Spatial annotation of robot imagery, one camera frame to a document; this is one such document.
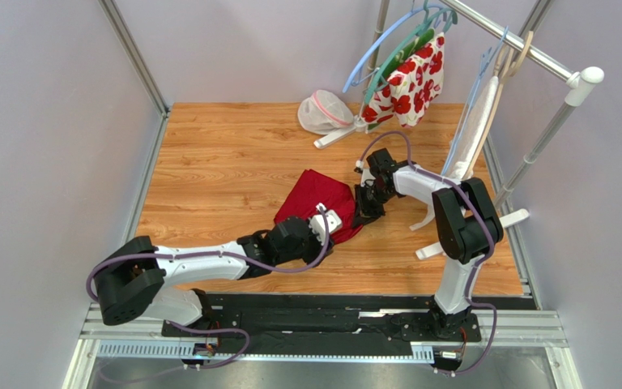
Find dark red cloth napkin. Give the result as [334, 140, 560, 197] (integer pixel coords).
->
[273, 169, 362, 244]

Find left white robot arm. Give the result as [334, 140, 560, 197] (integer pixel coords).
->
[86, 211, 343, 326]

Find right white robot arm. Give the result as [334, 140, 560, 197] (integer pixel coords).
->
[352, 148, 504, 339]

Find white mesh laundry bag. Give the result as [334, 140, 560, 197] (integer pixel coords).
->
[297, 89, 354, 135]

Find white towel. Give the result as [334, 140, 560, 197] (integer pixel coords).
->
[409, 75, 501, 232]

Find red floral cloth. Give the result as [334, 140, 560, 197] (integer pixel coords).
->
[361, 29, 445, 131]

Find light blue hanger left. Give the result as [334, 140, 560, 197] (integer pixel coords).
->
[341, 1, 445, 93]

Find light blue hanger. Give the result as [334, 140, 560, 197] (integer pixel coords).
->
[445, 28, 510, 173]
[341, 1, 445, 93]

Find light blue hanger right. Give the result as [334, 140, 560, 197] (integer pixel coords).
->
[445, 28, 510, 173]

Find teal hanger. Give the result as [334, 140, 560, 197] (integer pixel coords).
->
[363, 6, 458, 105]

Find wooden hanger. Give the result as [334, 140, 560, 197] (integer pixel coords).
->
[449, 30, 535, 179]

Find white metal clothes rack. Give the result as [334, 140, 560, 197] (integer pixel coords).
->
[313, 0, 605, 262]

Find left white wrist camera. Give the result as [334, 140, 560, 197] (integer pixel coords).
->
[309, 203, 343, 245]

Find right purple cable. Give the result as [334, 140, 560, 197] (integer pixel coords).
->
[359, 130, 499, 377]

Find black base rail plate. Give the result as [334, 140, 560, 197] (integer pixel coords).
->
[193, 293, 482, 357]

